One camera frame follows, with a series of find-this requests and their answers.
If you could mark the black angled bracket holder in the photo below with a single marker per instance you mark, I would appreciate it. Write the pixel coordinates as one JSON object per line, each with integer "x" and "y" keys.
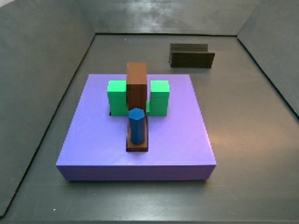
{"x": 191, "y": 55}

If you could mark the purple base board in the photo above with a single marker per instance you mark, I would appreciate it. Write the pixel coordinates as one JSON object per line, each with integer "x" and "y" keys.
{"x": 93, "y": 154}

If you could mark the green block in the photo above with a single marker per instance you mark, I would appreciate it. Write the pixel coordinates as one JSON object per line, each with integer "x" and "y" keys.
{"x": 116, "y": 95}
{"x": 158, "y": 98}

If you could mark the green left block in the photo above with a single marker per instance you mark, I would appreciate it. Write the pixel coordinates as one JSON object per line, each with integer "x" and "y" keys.
{"x": 116, "y": 95}

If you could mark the green right block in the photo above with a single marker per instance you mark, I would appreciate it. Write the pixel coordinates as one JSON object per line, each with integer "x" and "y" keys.
{"x": 158, "y": 98}

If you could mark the blue hexagonal peg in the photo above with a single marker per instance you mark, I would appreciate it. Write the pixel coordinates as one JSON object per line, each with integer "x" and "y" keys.
{"x": 136, "y": 117}

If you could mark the brown slotted block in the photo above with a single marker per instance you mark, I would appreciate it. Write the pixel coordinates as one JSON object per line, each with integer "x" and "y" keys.
{"x": 136, "y": 97}

